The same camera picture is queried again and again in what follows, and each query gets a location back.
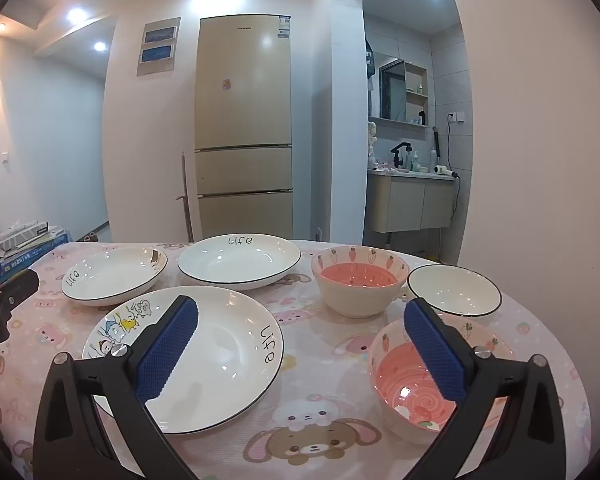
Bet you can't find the beige vanity cabinet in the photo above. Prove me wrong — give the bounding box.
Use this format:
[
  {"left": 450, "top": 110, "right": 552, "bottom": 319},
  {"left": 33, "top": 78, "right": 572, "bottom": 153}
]
[{"left": 367, "top": 169, "right": 456, "bottom": 233}]

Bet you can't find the pink cartoon printed tablecloth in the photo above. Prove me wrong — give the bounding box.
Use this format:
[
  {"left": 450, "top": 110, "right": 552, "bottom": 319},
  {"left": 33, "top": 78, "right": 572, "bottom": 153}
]
[{"left": 0, "top": 240, "right": 593, "bottom": 480}]

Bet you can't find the bathroom mirror cabinet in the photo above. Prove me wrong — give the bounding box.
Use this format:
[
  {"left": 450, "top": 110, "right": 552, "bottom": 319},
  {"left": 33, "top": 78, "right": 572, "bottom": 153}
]
[{"left": 379, "top": 50, "right": 428, "bottom": 128}]

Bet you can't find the grey wall panel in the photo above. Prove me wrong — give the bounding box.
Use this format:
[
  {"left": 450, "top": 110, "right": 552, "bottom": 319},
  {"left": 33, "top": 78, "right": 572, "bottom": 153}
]
[{"left": 136, "top": 16, "right": 182, "bottom": 77}]

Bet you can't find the wooden broom stick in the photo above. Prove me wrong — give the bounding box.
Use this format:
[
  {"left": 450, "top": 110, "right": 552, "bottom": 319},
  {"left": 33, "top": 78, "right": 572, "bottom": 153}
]
[{"left": 176, "top": 151, "right": 195, "bottom": 243}]

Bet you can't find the black-rimmed white bowl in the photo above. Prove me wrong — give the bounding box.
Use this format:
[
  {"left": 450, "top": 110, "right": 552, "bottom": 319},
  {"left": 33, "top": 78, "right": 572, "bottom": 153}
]
[{"left": 406, "top": 264, "right": 502, "bottom": 317}]

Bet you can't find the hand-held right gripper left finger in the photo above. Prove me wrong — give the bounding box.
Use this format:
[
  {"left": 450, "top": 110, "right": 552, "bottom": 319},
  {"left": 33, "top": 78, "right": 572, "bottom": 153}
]
[{"left": 32, "top": 295, "right": 201, "bottom": 480}]

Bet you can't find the cartoon print white plate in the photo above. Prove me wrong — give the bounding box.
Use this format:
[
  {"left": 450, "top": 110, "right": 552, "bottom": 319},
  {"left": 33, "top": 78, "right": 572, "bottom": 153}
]
[{"left": 82, "top": 286, "right": 284, "bottom": 435}]

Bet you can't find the white carton box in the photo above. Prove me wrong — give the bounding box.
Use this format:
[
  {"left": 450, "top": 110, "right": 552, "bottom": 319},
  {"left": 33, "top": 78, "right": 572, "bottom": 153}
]
[{"left": 0, "top": 221, "right": 65, "bottom": 251}]

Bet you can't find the wide black-rimmed white plate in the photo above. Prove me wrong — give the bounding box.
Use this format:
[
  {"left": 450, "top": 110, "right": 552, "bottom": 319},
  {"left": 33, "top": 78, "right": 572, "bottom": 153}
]
[{"left": 178, "top": 234, "right": 301, "bottom": 291}]

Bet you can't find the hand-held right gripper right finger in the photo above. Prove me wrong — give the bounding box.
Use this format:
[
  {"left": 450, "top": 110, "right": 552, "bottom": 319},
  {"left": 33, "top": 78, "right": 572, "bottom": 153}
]
[{"left": 404, "top": 297, "right": 567, "bottom": 480}]

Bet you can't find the small black-rimmed white plate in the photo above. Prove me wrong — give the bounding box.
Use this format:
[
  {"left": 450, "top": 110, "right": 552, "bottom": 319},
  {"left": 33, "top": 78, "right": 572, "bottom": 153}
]
[{"left": 61, "top": 247, "right": 168, "bottom": 307}]

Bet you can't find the cream bowl with pink inside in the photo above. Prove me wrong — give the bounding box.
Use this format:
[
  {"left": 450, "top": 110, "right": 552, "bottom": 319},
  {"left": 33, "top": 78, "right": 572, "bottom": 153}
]
[{"left": 311, "top": 246, "right": 410, "bottom": 318}]

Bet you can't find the black faucet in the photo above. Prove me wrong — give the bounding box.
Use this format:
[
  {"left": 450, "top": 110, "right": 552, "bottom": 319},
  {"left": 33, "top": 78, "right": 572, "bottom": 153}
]
[{"left": 391, "top": 142, "right": 412, "bottom": 171}]

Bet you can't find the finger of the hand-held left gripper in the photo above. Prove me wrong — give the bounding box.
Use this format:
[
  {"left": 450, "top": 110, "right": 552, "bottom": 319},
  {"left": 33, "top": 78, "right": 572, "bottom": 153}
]
[{"left": 0, "top": 269, "right": 41, "bottom": 319}]

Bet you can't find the beige refrigerator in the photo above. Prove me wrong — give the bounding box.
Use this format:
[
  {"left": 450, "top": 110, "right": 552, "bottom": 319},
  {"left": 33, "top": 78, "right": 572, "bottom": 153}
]
[{"left": 195, "top": 15, "right": 294, "bottom": 243}]

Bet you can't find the stack of boxes and books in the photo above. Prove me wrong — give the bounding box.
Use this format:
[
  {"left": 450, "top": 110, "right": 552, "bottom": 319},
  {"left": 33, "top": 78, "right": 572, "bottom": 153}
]
[{"left": 0, "top": 232, "right": 71, "bottom": 286}]

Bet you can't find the pink rabbit print bowl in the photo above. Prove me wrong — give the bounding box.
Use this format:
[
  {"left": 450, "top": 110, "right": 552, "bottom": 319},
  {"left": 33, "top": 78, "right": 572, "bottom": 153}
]
[{"left": 368, "top": 319, "right": 513, "bottom": 445}]

